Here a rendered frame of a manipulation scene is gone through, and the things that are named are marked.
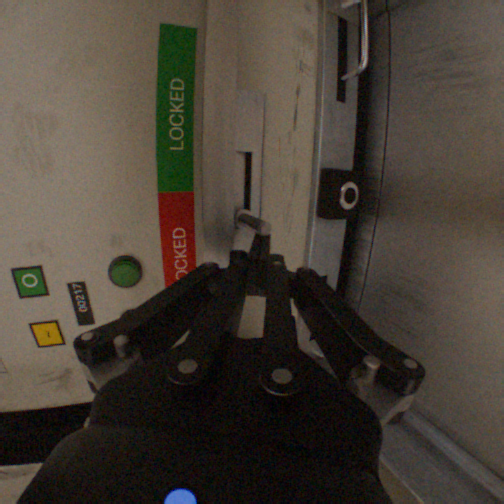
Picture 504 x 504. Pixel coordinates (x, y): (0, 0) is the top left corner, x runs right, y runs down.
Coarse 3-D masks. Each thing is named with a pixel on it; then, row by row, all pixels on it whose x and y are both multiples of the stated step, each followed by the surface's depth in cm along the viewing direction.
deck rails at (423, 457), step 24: (408, 0) 18; (408, 408) 25; (384, 432) 24; (408, 432) 24; (432, 432) 21; (384, 456) 21; (408, 456) 21; (432, 456) 20; (456, 456) 18; (408, 480) 18; (432, 480) 17; (456, 480) 17; (480, 480) 15
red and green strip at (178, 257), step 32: (160, 32) 17; (192, 32) 18; (160, 64) 18; (192, 64) 19; (160, 96) 19; (192, 96) 20; (160, 128) 20; (192, 128) 21; (160, 160) 20; (192, 160) 22; (160, 192) 21; (192, 192) 23; (160, 224) 22; (192, 224) 24; (192, 256) 25
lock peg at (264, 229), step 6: (240, 210) 25; (246, 210) 25; (234, 216) 25; (240, 216) 25; (246, 216) 24; (252, 216) 23; (234, 222) 25; (240, 222) 25; (246, 222) 23; (252, 222) 22; (258, 222) 21; (264, 222) 21; (240, 228) 26; (246, 228) 26; (252, 228) 22; (258, 228) 21; (264, 228) 21; (270, 228) 21; (258, 234) 22; (264, 234) 21
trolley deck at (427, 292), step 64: (448, 0) 14; (448, 64) 17; (448, 128) 19; (384, 192) 27; (448, 192) 20; (384, 256) 28; (448, 256) 21; (384, 320) 29; (448, 320) 21; (448, 384) 21
